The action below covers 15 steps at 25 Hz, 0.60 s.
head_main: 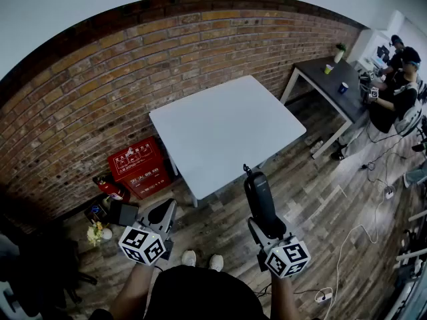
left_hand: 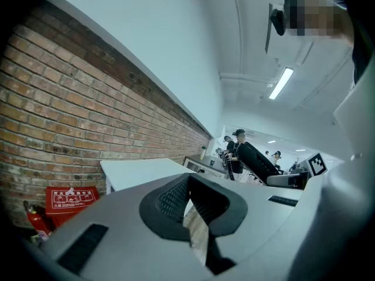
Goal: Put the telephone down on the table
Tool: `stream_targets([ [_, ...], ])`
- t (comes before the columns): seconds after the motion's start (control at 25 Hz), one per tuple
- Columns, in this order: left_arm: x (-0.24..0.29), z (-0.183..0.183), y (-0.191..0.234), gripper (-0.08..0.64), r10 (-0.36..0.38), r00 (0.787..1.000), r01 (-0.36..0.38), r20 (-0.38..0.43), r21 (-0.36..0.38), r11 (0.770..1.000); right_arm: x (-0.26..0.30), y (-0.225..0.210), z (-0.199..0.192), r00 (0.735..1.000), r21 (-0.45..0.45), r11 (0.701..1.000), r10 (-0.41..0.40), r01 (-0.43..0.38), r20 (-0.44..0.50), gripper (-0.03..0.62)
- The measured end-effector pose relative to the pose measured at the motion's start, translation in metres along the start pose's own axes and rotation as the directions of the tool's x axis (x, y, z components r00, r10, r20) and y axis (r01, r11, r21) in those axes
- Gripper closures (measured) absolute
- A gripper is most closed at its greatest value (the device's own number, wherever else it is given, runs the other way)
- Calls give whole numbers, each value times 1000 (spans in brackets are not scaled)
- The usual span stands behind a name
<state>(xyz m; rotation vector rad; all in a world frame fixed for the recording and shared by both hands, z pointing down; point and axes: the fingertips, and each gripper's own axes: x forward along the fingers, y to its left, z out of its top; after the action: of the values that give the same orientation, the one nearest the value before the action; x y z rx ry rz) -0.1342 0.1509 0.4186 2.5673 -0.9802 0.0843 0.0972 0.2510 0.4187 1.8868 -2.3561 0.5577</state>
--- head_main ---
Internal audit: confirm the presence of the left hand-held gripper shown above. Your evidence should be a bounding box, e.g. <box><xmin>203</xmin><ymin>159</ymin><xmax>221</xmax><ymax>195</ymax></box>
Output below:
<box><xmin>118</xmin><ymin>198</ymin><xmax>178</xmax><ymax>266</ymax></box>

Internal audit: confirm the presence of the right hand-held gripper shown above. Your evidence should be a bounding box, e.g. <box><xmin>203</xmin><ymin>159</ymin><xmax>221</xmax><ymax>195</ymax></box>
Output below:
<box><xmin>247</xmin><ymin>217</ymin><xmax>312</xmax><ymax>279</ymax></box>

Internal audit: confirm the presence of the person's left forearm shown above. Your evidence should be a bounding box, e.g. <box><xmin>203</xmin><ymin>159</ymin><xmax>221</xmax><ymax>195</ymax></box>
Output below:
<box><xmin>108</xmin><ymin>262</ymin><xmax>161</xmax><ymax>320</ymax></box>

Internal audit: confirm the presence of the person's right forearm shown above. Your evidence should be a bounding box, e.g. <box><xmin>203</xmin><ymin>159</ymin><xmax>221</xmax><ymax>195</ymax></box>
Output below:
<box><xmin>270</xmin><ymin>273</ymin><xmax>298</xmax><ymax>320</ymax></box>

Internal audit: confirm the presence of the black office chair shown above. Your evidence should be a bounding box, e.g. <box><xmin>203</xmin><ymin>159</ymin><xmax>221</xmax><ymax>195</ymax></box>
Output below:
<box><xmin>0</xmin><ymin>230</ymin><xmax>98</xmax><ymax>320</ymax></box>

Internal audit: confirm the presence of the white square table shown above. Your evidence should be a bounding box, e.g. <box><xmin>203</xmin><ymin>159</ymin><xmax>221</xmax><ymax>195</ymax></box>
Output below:
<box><xmin>148</xmin><ymin>75</ymin><xmax>307</xmax><ymax>208</ymax></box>

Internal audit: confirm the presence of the black square box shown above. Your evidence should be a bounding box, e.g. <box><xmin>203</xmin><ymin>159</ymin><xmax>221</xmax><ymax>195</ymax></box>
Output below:
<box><xmin>108</xmin><ymin>200</ymin><xmax>139</xmax><ymax>227</ymax></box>

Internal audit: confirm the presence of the person's left white shoe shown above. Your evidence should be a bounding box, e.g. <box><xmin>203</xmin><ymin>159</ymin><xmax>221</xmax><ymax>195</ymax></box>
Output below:
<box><xmin>181</xmin><ymin>249</ymin><xmax>197</xmax><ymax>268</ymax></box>

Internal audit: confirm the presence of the person's white shoe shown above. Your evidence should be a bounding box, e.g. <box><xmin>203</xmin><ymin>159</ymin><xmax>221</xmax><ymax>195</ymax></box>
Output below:
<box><xmin>209</xmin><ymin>254</ymin><xmax>225</xmax><ymax>273</ymax></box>
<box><xmin>181</xmin><ymin>249</ymin><xmax>197</xmax><ymax>268</ymax></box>

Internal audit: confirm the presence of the person's right white shoe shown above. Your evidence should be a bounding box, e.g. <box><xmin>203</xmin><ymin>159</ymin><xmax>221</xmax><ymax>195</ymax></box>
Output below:
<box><xmin>209</xmin><ymin>254</ymin><xmax>225</xmax><ymax>273</ymax></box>

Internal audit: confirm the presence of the yellow flower bouquet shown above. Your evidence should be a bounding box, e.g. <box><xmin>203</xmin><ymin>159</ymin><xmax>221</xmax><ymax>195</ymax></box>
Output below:
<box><xmin>86</xmin><ymin>221</ymin><xmax>105</xmax><ymax>247</ymax></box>

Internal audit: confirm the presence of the small open box with items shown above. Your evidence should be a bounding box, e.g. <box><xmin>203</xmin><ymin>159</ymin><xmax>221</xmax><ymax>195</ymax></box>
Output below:
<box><xmin>83</xmin><ymin>203</ymin><xmax>109</xmax><ymax>226</ymax></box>

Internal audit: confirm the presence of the red fire extinguisher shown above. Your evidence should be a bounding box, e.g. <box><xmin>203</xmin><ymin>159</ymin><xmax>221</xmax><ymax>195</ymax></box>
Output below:
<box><xmin>92</xmin><ymin>174</ymin><xmax>131</xmax><ymax>203</ymax></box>

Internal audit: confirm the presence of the person's black clothing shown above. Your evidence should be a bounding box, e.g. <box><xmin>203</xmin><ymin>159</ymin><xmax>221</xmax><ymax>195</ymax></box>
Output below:
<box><xmin>89</xmin><ymin>265</ymin><xmax>272</xmax><ymax>320</ymax></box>

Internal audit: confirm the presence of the red fire equipment box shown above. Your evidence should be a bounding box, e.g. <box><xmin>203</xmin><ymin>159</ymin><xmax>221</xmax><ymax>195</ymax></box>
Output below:
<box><xmin>107</xmin><ymin>136</ymin><xmax>173</xmax><ymax>201</ymax></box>

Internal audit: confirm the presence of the white power strip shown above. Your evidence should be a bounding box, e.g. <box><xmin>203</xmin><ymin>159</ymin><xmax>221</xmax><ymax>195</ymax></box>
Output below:
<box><xmin>314</xmin><ymin>287</ymin><xmax>334</xmax><ymax>303</ymax></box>

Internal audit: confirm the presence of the dark table with white legs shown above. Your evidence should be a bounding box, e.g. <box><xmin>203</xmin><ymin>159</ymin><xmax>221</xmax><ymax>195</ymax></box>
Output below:
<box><xmin>280</xmin><ymin>57</ymin><xmax>372</xmax><ymax>160</ymax></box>

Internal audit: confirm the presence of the potted plant in white pot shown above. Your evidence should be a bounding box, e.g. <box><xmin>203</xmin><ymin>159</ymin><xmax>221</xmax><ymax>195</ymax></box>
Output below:
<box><xmin>333</xmin><ymin>42</ymin><xmax>348</xmax><ymax>64</ymax></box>

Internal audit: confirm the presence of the white cable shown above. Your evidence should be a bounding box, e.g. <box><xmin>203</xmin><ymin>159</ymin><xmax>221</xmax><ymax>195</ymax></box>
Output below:
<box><xmin>328</xmin><ymin>185</ymin><xmax>396</xmax><ymax>320</ymax></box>

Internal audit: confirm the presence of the black cable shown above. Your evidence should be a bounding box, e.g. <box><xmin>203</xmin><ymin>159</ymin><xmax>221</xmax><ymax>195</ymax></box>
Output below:
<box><xmin>361</xmin><ymin>125</ymin><xmax>406</xmax><ymax>183</ymax></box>

